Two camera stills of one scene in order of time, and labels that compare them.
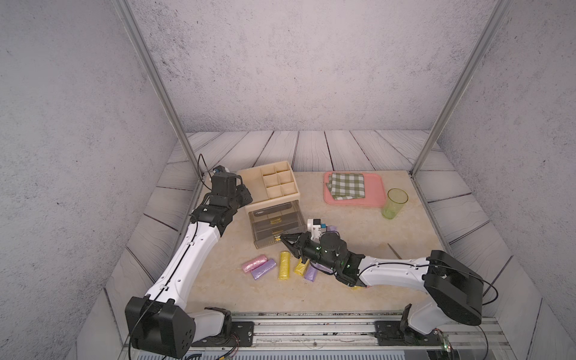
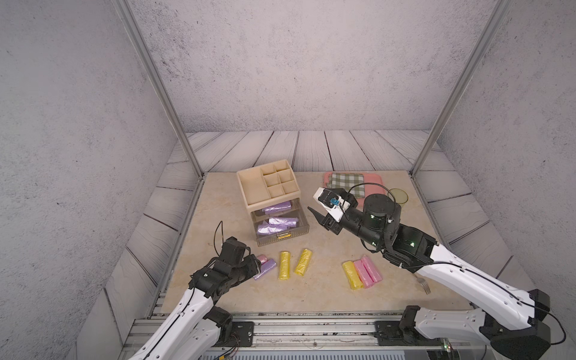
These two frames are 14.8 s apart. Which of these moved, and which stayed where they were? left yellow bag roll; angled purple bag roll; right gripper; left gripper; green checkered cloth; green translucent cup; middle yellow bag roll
Moved: left gripper; angled purple bag roll; right gripper
Stayed: left yellow bag roll; green checkered cloth; middle yellow bag roll; green translucent cup
